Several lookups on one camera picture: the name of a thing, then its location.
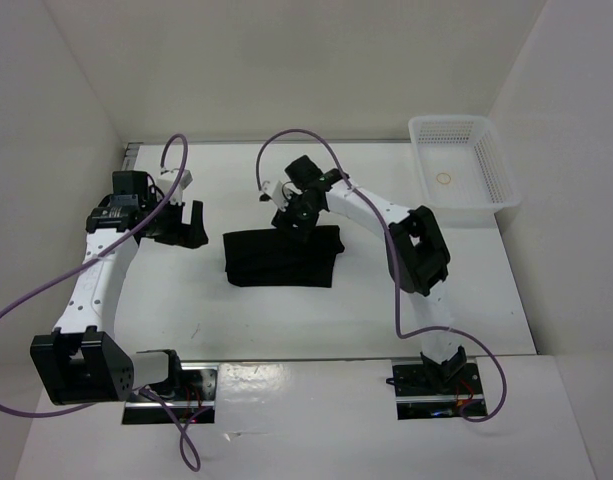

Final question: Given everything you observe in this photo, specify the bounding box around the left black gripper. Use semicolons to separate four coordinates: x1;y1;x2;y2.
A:
141;193;207;249

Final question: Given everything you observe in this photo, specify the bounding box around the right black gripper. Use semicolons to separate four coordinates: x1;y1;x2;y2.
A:
271;188;321;246

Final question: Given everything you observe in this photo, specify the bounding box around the black skirt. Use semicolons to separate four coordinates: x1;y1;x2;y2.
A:
223;225;345;288

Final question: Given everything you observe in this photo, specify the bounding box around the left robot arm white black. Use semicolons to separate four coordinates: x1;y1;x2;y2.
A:
30;169;208;405

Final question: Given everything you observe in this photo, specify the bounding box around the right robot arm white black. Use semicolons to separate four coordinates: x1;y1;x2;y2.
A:
257;155;467;393

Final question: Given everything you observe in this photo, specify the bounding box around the white plastic perforated basket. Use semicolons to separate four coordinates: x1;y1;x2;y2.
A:
408;115;521;227

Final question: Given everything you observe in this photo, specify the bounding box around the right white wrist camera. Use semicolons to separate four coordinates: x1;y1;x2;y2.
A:
259;181;292;211

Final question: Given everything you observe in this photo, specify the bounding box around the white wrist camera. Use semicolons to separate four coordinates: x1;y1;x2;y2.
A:
259;181;292;211
155;169;193;206

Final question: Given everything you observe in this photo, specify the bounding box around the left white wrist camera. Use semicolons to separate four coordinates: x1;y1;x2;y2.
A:
155;169;193;206

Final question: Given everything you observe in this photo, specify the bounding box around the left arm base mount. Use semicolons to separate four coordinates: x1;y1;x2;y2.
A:
121;362;218;426

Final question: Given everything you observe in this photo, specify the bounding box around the orange ring basket mark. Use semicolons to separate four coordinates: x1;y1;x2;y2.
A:
436;172;452;185

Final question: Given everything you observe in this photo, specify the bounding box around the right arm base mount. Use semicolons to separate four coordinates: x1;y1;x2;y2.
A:
385;353;488;420

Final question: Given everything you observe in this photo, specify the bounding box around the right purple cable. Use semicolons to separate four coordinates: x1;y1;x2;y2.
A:
255;129;507;422

